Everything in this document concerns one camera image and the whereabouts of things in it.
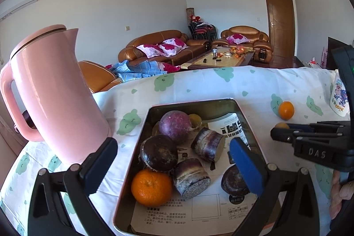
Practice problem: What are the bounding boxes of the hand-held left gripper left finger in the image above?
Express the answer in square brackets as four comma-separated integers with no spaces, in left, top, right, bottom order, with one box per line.
[28,137,119,236]

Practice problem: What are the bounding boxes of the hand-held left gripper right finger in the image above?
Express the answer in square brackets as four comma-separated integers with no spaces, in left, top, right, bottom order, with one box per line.
[229,137,327,236]

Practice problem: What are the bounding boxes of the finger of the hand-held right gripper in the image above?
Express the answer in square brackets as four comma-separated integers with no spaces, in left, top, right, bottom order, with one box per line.
[287,121,346,132]
[270,128,336,145]

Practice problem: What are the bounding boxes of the rectangular metal tin box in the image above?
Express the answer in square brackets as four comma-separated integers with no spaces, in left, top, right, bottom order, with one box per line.
[113,98,268,236]

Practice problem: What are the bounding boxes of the banded purple sugarcane piece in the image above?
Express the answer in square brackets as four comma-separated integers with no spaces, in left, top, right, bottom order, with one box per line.
[173,158,211,199]

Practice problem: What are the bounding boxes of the person's right hand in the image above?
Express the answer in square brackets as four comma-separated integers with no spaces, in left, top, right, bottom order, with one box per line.
[330,170,354,221]

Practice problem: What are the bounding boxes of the dark water chestnut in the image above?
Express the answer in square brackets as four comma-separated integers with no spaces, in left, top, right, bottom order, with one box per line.
[140,134,179,172]
[221,164,251,196]

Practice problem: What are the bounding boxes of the small orange mandarin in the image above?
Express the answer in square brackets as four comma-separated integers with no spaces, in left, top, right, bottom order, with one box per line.
[278,101,295,120]

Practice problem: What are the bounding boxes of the white printed cup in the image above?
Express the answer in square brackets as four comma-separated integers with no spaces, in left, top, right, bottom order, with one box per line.
[329,70,350,116]

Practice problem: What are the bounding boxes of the streaked purple sugarcane piece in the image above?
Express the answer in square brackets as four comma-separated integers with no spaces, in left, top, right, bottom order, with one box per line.
[191,127,226,163]

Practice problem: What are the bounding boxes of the large orange mandarin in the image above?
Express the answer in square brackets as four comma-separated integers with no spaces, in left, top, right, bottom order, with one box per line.
[131,168,173,208]

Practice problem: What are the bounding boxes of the printed paper sheet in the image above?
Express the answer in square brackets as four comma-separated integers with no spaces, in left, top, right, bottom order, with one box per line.
[130,113,260,234]

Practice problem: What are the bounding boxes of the dark television stand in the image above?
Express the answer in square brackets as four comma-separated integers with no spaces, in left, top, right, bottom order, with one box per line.
[303,60,328,70]

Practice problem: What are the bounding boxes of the purple passion fruit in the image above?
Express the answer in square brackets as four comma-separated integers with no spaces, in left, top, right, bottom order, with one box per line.
[159,111,193,144]

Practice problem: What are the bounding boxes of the black television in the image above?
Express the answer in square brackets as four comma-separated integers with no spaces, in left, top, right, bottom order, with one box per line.
[327,37,349,70]

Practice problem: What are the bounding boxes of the pink electric kettle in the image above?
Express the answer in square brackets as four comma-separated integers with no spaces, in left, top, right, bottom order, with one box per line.
[0,24,113,165]

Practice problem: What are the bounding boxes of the brown leather seat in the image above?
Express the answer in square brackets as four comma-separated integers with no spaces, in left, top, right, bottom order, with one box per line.
[79,60,124,94]

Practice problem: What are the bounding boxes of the wooden coffee table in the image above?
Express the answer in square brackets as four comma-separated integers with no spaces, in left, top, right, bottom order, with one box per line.
[181,48,255,70]

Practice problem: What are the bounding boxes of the pile of assorted food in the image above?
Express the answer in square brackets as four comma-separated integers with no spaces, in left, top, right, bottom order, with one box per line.
[217,46,254,59]

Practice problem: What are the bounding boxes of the blue checked blanket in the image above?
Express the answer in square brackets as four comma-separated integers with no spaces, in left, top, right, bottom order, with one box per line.
[106,59,168,83]

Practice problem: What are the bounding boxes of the brown wooden door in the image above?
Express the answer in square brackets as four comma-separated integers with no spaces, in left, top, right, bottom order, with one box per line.
[264,0,295,57]

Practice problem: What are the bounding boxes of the floral pink pillow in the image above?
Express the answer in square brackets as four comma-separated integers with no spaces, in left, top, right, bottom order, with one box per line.
[137,44,166,58]
[166,37,187,49]
[159,41,181,57]
[226,34,250,44]

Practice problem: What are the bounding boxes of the brown leather armchair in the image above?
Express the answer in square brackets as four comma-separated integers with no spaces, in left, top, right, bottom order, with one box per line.
[212,26,274,61]

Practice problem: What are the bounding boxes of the red floral cushion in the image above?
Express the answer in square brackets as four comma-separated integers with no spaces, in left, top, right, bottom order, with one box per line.
[163,63,181,74]

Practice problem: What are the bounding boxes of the stack of black chairs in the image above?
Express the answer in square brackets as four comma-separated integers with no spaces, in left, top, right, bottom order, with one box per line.
[188,21,217,42]

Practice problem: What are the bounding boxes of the long brown leather sofa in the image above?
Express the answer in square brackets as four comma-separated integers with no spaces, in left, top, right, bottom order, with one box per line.
[118,30,211,67]

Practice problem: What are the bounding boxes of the white air conditioner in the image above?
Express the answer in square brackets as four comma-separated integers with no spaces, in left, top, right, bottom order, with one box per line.
[0,0,38,21]

